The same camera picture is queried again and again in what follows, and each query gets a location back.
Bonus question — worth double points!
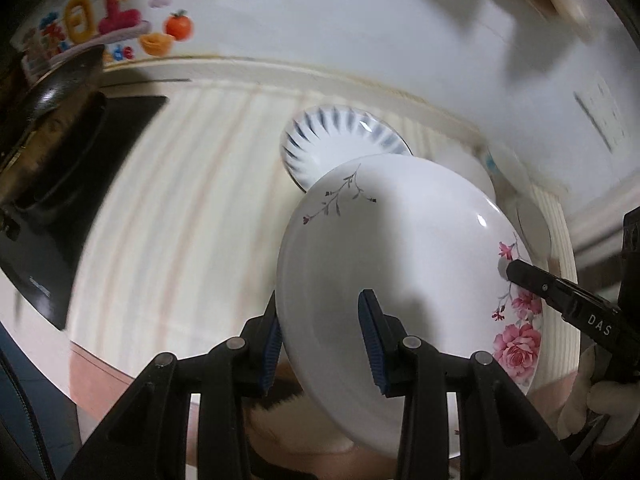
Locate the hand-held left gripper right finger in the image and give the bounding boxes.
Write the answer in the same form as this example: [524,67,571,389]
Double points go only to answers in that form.
[357,289,583,480]

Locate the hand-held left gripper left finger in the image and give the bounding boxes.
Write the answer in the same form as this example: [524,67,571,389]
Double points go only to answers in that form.
[60,290,284,480]

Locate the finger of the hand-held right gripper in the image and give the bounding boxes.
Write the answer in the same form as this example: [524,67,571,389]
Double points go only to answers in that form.
[505,258,581,321]

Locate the blue leaf pattern plate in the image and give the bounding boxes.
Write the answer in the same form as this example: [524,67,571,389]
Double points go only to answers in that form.
[280,104,413,193]

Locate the colourful wall sticker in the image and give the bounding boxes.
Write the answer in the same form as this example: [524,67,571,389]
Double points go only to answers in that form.
[20,0,203,81]

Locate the white wall socket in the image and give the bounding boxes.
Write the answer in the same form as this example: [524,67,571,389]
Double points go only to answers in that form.
[574,71,629,155]

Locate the person's right hand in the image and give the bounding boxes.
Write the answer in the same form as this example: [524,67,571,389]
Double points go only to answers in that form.
[556,344,640,450]

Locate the dark wok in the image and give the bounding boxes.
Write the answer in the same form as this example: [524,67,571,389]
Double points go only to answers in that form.
[0,44,107,173]

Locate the large white floral plate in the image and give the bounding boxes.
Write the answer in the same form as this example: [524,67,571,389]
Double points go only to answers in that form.
[276,154,545,475]

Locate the black gas stove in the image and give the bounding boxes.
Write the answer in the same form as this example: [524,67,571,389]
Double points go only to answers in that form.
[0,91,169,332]

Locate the striped table cover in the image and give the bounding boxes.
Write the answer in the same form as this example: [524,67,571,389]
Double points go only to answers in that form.
[65,55,581,411]

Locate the blue rimmed white bowl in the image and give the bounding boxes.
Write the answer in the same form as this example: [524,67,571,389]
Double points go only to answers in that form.
[482,147,532,198]

